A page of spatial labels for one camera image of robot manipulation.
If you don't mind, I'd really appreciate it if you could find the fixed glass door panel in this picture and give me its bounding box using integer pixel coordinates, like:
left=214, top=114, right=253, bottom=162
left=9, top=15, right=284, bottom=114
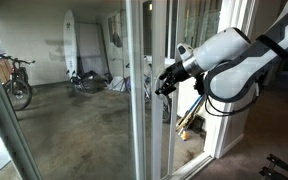
left=0, top=0, right=147, bottom=180

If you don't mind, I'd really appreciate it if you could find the white bag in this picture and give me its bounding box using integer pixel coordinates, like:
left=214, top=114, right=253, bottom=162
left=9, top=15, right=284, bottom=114
left=108, top=75, right=128, bottom=93

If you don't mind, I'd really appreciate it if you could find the red bicycle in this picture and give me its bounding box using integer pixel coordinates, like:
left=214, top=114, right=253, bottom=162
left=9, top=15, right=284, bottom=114
left=0, top=51, right=37, bottom=112

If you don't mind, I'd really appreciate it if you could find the white door jamb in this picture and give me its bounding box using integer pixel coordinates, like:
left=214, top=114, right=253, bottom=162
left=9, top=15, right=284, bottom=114
left=203, top=0, right=256, bottom=160

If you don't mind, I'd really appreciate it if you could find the yellow handled broom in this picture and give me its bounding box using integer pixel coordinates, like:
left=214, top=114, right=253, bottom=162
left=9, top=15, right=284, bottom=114
left=175, top=94, right=207, bottom=142

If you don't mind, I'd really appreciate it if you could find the gray flat panel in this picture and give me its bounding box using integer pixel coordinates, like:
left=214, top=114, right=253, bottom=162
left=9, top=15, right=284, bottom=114
left=75, top=22, right=109, bottom=76

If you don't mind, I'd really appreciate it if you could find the white framed sliding glass door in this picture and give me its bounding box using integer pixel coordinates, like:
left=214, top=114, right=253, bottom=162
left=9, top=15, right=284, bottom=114
left=0, top=0, right=169, bottom=180

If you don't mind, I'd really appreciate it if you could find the white surfboard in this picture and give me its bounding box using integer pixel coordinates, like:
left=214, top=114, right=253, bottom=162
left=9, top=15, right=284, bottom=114
left=62, top=9, right=79, bottom=80

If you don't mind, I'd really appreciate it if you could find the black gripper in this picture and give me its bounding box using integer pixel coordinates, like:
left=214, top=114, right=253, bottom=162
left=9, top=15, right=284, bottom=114
left=154, top=60, right=193, bottom=97

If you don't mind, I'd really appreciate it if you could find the white door sill track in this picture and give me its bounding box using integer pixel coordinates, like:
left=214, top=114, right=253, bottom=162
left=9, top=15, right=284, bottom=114
left=168, top=153, right=216, bottom=180

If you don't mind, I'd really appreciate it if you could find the red handled clamp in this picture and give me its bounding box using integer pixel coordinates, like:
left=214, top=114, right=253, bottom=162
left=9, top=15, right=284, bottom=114
left=266, top=153, right=288, bottom=180
left=258, top=165, right=287, bottom=180

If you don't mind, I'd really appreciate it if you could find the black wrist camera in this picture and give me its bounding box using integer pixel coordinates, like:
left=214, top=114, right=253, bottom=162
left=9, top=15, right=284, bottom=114
left=193, top=73, right=207, bottom=97

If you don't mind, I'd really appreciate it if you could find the white screen door bar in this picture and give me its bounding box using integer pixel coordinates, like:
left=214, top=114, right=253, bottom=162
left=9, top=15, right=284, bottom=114
left=167, top=0, right=179, bottom=175

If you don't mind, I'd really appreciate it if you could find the black bag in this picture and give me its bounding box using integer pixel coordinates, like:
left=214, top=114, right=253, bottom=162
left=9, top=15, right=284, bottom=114
left=78, top=70, right=110, bottom=93

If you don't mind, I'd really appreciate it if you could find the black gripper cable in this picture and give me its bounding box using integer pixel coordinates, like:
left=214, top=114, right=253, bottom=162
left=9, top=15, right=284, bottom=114
left=203, top=83, right=262, bottom=118

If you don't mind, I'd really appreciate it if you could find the small black bicycle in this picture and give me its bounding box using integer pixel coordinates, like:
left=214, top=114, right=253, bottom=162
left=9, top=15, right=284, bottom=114
left=65, top=69, right=85, bottom=94

